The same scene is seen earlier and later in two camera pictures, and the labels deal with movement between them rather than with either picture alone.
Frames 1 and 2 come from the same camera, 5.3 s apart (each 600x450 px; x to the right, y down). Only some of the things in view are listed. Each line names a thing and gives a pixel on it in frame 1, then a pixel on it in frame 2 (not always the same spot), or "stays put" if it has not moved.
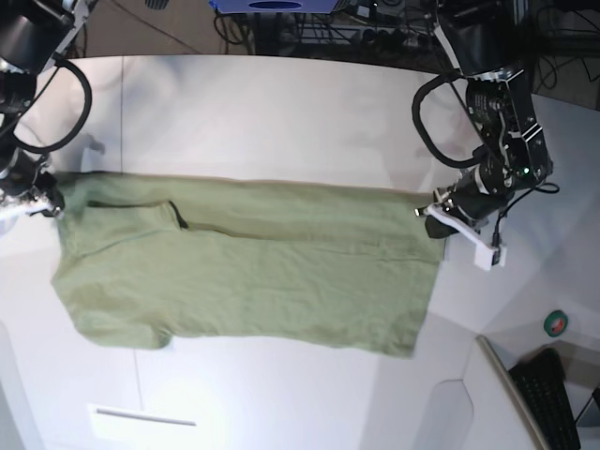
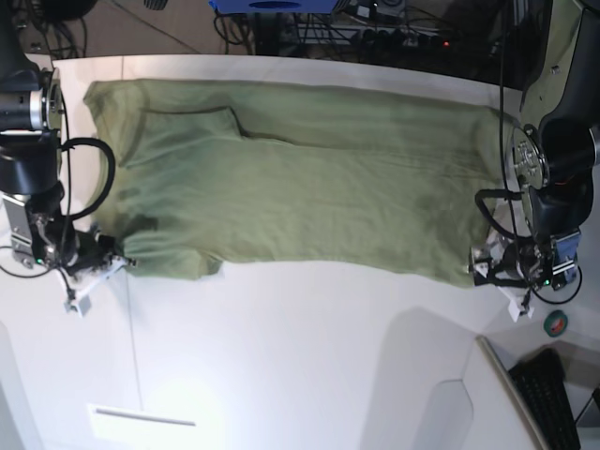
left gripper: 22,173 → 96,257
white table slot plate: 111,425 stays put
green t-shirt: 144,256 → 370,180
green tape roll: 556,322 stays put
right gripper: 468,202 → 517,264
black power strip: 395,39 stays put
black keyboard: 540,377 stays put
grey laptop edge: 515,394 stays put
